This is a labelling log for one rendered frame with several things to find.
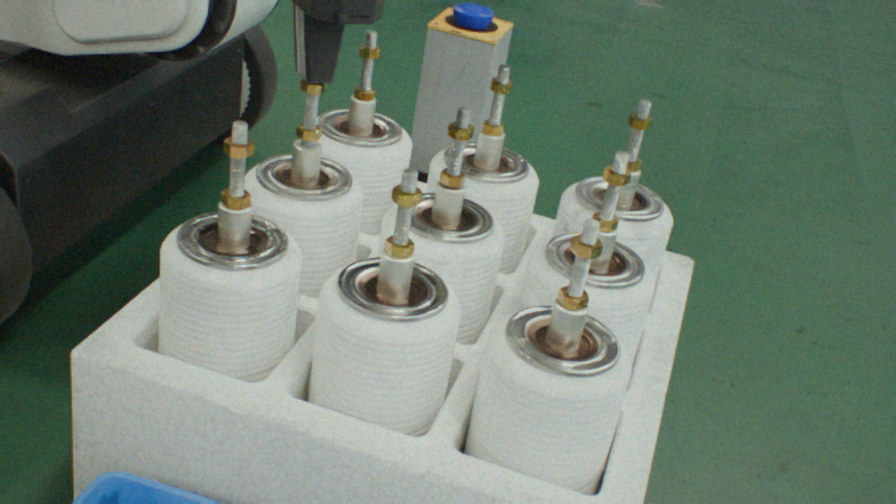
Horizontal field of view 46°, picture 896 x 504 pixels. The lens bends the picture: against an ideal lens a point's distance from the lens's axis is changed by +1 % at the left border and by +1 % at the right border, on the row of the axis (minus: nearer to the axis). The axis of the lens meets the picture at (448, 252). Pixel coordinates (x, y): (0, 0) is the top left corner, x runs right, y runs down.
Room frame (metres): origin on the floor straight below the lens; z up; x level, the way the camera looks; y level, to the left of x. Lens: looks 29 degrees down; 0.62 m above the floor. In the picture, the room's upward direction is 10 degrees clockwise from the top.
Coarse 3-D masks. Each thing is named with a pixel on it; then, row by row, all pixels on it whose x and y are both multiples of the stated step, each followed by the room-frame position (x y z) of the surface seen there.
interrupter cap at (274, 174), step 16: (272, 160) 0.74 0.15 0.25; (288, 160) 0.75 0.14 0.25; (256, 176) 0.71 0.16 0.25; (272, 176) 0.72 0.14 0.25; (288, 176) 0.73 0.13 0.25; (320, 176) 0.74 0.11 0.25; (336, 176) 0.74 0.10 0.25; (272, 192) 0.70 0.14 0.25; (288, 192) 0.69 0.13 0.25; (304, 192) 0.70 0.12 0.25; (320, 192) 0.71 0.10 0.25; (336, 192) 0.71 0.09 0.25
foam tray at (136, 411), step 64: (128, 320) 0.60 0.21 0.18; (128, 384) 0.55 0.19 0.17; (192, 384) 0.54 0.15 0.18; (256, 384) 0.55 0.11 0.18; (448, 384) 0.63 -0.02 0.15; (640, 384) 0.63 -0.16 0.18; (128, 448) 0.55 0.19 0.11; (192, 448) 0.54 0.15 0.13; (256, 448) 0.53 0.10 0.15; (320, 448) 0.52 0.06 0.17; (384, 448) 0.51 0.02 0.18; (448, 448) 0.52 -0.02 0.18; (640, 448) 0.56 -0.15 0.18
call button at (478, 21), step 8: (456, 8) 0.99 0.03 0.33; (464, 8) 1.00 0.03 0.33; (472, 8) 1.00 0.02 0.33; (480, 8) 1.01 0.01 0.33; (488, 8) 1.01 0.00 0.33; (456, 16) 0.99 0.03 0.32; (464, 16) 0.98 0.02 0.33; (472, 16) 0.98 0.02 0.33; (480, 16) 0.98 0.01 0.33; (488, 16) 0.99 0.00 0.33; (464, 24) 0.99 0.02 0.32; (472, 24) 0.99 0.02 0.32; (480, 24) 0.99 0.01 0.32
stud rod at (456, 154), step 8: (464, 112) 0.70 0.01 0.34; (456, 120) 0.70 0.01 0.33; (464, 120) 0.70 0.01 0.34; (464, 128) 0.70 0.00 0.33; (456, 144) 0.70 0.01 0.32; (464, 144) 0.70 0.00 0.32; (456, 152) 0.70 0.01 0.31; (456, 160) 0.70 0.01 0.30; (448, 168) 0.70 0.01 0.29; (456, 168) 0.70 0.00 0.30
